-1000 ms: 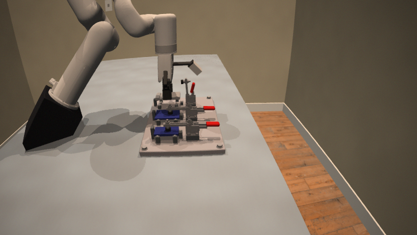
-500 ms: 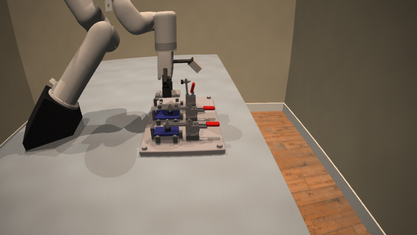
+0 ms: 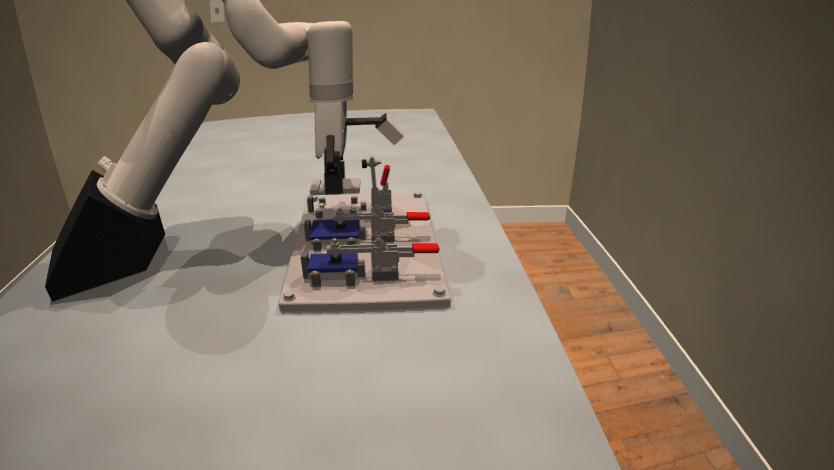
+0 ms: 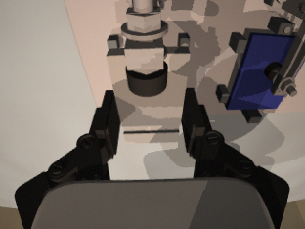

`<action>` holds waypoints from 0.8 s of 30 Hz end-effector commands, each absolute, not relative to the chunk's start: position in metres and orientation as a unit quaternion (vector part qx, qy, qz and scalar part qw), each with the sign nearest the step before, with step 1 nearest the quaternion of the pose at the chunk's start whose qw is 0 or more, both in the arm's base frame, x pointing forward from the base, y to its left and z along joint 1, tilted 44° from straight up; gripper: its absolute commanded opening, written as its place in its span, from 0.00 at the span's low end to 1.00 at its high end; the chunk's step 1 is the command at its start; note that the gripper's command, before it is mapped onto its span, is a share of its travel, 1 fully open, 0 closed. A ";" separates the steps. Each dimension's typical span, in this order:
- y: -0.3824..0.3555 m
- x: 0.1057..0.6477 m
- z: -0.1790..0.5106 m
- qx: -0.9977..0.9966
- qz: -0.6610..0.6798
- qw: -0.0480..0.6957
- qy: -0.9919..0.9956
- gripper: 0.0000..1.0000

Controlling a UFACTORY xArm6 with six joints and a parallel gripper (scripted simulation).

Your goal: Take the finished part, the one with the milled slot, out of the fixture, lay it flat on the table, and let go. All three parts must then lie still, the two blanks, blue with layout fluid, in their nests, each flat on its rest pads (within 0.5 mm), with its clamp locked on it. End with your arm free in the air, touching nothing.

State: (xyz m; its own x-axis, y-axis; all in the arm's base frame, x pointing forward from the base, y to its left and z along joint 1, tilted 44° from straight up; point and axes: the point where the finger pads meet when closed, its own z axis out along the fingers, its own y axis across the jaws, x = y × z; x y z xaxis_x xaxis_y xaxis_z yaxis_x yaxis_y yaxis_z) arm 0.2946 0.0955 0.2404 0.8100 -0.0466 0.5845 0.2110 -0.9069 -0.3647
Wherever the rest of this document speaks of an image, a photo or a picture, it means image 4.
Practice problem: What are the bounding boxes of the toggle clamp with red handle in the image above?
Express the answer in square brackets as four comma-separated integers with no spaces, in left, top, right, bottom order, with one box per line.
[264,0,305,97]

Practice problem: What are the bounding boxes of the dark blue flat block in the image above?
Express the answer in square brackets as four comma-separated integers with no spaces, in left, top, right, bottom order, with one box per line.
[224,28,297,110]

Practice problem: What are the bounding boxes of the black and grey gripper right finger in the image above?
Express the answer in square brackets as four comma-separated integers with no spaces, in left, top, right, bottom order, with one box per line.
[181,88,289,229]

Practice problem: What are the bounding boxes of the grey fixture plate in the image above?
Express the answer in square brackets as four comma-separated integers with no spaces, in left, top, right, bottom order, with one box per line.
[64,0,305,115]

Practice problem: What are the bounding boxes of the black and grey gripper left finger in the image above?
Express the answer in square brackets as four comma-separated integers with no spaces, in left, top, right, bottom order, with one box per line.
[15,90,121,229]

